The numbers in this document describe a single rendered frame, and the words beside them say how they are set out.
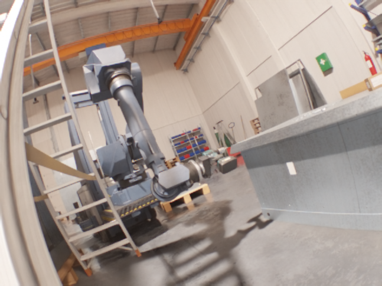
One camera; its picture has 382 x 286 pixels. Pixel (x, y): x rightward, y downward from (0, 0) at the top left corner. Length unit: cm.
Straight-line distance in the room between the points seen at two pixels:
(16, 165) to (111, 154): 205
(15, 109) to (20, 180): 11
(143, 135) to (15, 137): 102
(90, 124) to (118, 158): 1012
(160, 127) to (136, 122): 1089
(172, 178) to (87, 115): 1150
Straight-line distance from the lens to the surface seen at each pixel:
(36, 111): 1357
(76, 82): 1343
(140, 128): 124
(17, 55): 42
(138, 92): 183
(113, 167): 225
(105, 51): 167
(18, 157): 24
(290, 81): 438
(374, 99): 89
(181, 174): 111
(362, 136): 100
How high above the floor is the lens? 70
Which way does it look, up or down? 3 degrees up
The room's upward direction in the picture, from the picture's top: 22 degrees counter-clockwise
